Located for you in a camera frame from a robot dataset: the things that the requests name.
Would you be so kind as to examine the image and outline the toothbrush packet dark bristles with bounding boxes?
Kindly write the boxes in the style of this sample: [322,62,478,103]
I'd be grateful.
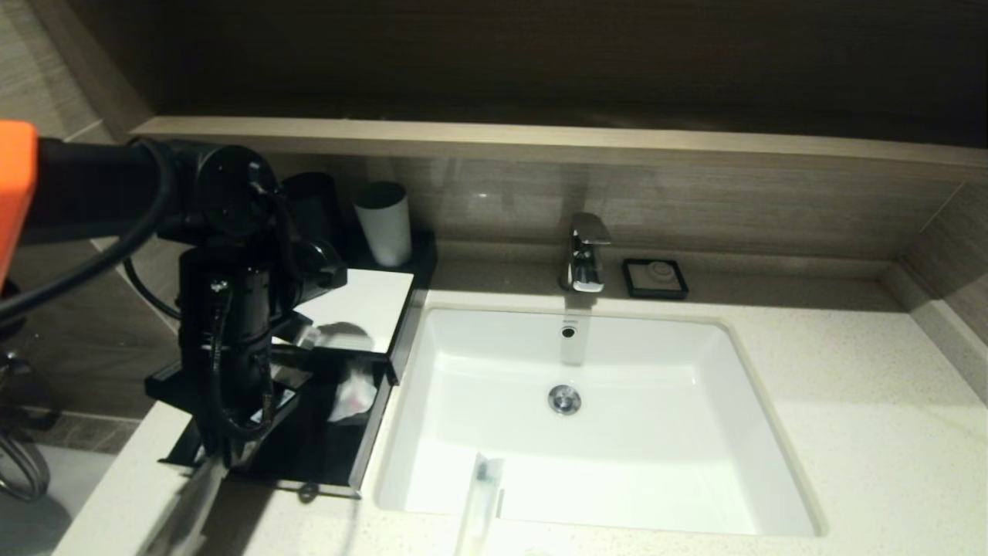
[454,452,506,556]

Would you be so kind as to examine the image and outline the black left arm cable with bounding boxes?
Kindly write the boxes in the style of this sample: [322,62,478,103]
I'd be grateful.
[0,139,180,325]

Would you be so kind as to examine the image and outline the black square soap dish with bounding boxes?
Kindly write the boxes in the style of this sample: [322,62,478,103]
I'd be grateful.
[621,258,689,301]

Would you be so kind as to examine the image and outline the white sink basin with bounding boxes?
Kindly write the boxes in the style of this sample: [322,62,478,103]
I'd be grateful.
[376,305,824,537]

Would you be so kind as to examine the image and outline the white cup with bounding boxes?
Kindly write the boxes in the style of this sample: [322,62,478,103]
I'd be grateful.
[354,181,414,268]

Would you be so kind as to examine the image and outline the dark hose fixture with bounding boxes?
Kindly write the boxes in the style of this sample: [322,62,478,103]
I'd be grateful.
[0,340,63,503]

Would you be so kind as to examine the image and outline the chrome faucet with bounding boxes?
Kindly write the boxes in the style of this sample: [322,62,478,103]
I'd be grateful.
[560,213,612,294]

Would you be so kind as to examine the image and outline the black box drawer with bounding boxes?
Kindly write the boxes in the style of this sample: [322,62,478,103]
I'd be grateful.
[145,357,391,500]

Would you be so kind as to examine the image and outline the white packet green print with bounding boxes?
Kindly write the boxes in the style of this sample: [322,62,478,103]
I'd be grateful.
[151,459,229,556]

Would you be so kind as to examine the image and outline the black cup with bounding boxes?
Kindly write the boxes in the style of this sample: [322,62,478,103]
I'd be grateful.
[282,172,345,256]

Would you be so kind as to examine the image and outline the wooden wall shelf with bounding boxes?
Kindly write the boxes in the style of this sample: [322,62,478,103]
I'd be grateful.
[131,116,988,171]

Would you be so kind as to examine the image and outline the translucent shower cap packet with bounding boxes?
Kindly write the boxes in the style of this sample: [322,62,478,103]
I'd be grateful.
[327,363,380,426]

